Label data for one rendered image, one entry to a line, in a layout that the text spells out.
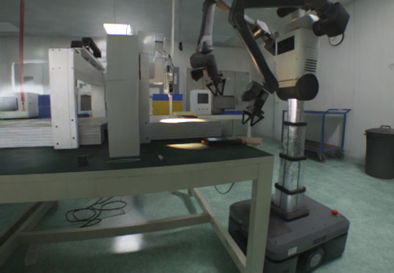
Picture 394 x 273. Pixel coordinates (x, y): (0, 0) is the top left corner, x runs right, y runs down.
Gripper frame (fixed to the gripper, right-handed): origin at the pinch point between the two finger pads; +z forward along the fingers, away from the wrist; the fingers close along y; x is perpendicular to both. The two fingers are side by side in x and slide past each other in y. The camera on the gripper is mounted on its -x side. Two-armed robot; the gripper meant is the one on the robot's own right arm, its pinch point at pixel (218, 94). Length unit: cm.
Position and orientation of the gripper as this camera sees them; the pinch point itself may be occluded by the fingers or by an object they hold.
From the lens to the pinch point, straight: 95.2
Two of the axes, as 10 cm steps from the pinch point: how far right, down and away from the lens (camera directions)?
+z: 2.5, 9.6, 1.5
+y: 1.9, 1.0, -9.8
